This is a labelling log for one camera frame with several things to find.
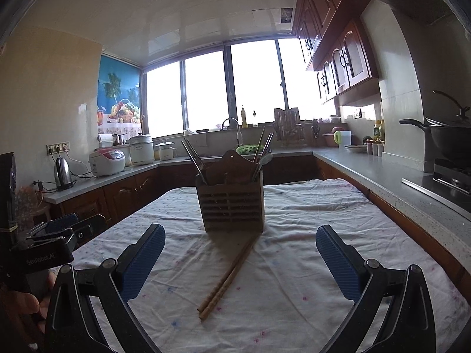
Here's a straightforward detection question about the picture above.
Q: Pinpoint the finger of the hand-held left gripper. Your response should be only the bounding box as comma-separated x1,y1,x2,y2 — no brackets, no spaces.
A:
72,214,107,246
31,213,79,237

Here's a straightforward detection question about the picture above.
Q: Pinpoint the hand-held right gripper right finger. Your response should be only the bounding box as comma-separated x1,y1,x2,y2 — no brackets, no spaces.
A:
316,224,437,353

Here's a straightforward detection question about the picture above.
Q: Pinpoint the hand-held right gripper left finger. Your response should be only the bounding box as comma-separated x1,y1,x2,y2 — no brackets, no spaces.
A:
44,224,166,353

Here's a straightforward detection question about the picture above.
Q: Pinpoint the light wooden chopstick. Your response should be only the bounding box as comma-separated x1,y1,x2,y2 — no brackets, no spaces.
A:
197,237,256,312
199,238,260,320

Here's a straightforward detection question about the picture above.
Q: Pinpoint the wooden utensil holder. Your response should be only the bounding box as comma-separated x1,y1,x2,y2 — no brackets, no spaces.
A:
195,149,266,233

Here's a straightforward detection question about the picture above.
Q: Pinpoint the person's left hand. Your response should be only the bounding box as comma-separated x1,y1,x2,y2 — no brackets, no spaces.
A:
0,272,59,353

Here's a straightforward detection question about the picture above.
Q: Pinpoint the steel electric kettle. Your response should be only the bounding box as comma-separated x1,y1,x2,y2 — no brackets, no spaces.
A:
54,157,76,192

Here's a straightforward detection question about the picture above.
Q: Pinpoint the pink and white rice cooker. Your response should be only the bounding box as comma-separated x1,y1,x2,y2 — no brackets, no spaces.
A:
89,148,126,177

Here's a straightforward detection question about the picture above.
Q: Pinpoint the white speckled tablecloth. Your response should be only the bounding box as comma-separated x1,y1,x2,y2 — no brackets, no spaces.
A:
48,178,471,353

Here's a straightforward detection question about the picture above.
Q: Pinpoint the large white electric cooker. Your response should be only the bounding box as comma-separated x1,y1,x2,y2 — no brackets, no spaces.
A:
129,133,155,166

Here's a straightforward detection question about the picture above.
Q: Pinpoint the small white pot glass lid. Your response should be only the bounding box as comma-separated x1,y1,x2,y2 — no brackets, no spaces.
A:
155,139,175,161

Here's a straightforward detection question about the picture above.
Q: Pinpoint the pink plastic basin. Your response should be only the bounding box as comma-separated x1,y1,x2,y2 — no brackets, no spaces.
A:
322,127,341,148

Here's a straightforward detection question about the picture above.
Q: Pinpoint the metal spoon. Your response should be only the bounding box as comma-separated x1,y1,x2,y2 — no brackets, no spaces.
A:
258,153,273,177

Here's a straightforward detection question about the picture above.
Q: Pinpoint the thin brown chopstick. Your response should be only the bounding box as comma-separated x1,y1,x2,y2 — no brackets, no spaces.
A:
252,127,266,178

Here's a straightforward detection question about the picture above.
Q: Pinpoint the steel gas stove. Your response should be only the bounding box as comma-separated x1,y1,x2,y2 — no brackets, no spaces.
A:
432,158,471,195

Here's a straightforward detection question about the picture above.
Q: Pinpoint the green plastic colander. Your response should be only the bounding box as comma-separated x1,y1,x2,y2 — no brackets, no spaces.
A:
235,144,266,156

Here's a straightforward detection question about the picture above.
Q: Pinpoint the metal dish rack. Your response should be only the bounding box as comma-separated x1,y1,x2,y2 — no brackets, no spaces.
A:
273,107,308,142

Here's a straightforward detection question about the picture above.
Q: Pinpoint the curved metal faucet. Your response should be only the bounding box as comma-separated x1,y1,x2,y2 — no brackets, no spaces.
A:
221,118,243,148

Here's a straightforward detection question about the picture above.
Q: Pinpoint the black wok with lid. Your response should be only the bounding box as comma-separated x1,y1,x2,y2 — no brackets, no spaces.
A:
399,90,471,162

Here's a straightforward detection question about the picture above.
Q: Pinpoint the large kitchen window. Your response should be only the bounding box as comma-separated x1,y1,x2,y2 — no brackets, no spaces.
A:
142,37,337,138

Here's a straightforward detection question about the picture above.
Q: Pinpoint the wall socket strip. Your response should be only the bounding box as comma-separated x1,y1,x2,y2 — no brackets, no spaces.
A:
46,141,70,155

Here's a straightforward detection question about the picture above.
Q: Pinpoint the tropical fruit wall poster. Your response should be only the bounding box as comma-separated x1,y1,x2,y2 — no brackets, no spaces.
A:
97,54,142,135

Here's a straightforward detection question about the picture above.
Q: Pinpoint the brown wooden wall cabinet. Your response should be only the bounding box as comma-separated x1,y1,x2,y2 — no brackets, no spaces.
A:
305,18,379,104
292,0,346,70

